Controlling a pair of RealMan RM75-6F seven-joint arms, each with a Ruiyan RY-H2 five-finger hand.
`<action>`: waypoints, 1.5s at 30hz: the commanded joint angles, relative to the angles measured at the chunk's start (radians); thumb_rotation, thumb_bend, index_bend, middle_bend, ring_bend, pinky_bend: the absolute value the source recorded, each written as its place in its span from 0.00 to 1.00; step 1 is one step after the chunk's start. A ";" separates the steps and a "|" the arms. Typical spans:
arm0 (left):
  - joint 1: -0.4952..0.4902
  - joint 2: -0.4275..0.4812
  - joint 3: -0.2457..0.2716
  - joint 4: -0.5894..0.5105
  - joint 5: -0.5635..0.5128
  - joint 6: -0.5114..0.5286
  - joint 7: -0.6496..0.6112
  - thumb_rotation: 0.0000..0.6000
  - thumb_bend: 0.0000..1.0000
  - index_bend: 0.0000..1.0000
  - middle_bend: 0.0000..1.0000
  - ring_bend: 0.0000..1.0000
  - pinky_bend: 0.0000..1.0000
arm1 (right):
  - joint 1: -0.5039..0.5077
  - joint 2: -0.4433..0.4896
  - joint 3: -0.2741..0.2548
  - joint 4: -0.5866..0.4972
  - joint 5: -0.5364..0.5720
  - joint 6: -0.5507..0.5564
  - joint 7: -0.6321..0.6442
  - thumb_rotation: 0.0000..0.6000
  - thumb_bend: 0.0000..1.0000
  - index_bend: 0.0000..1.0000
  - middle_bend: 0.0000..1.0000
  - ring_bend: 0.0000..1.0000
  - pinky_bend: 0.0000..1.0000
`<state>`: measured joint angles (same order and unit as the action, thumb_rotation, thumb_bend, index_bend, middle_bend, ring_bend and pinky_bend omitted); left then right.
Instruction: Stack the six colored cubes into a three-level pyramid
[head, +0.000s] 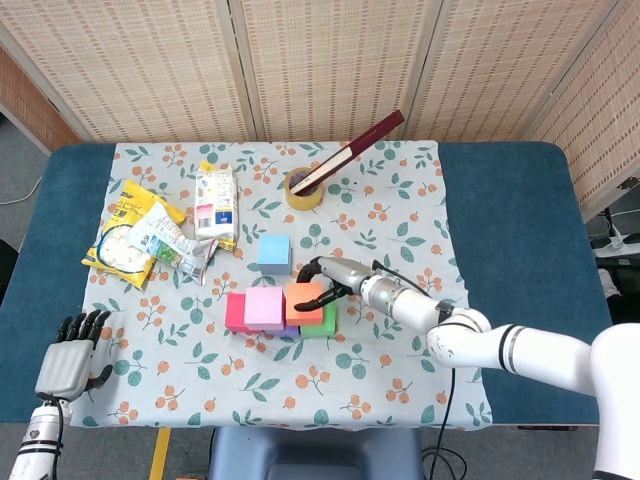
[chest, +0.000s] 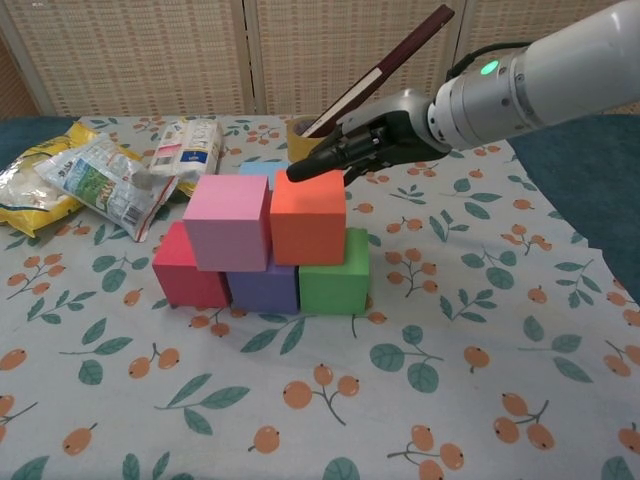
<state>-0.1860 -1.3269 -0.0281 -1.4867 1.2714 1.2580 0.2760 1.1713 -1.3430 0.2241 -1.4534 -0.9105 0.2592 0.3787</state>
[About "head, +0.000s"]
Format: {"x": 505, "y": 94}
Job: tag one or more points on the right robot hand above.
{"x": 345, "y": 272}

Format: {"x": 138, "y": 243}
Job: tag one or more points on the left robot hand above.
{"x": 62, "y": 370}

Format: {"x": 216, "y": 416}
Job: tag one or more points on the orange foam cube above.
{"x": 312, "y": 317}

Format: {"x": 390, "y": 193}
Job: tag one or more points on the green foam cube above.
{"x": 325, "y": 325}

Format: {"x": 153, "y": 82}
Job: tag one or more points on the pink foam cube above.
{"x": 264, "y": 307}

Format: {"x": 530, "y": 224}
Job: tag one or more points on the red foam cube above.
{"x": 234, "y": 312}

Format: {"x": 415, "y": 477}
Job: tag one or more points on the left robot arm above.
{"x": 37, "y": 440}

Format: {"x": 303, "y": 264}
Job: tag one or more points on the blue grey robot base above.
{"x": 310, "y": 450}

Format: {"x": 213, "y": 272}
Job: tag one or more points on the light blue foam cube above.
{"x": 274, "y": 252}

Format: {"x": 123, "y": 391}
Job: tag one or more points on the purple foam cube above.
{"x": 287, "y": 331}

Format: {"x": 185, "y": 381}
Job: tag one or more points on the yellow tape roll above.
{"x": 300, "y": 202}

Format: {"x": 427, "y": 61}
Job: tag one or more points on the floral tablecloth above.
{"x": 325, "y": 390}

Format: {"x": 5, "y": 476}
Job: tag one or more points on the dark red closed fan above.
{"x": 350, "y": 150}

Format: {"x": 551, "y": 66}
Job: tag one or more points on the yellow snack bag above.
{"x": 117, "y": 250}

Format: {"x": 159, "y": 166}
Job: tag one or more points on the white carton box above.
{"x": 215, "y": 200}

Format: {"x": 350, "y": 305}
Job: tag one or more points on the white green snack bag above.
{"x": 165, "y": 240}

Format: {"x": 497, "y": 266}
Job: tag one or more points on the small yellow packet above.
{"x": 207, "y": 166}

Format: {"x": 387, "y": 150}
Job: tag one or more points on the woven folding screen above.
{"x": 325, "y": 60}

